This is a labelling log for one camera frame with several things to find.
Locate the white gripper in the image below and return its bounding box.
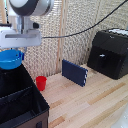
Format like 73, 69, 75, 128
0, 22, 43, 62

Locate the black cable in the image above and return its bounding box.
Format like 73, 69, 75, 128
41, 0, 128, 40

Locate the black case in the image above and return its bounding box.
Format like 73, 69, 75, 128
86, 28, 128, 81

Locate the blue plastic bowl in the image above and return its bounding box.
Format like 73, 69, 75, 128
0, 49, 24, 71

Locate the dark blue foam board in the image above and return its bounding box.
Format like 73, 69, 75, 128
61, 58, 89, 88

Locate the black fabric storage box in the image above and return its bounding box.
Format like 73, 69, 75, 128
0, 63, 51, 128

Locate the red plastic cup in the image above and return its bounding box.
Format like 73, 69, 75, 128
35, 75, 48, 92

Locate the woven bamboo screen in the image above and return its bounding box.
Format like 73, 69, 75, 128
6, 0, 128, 80

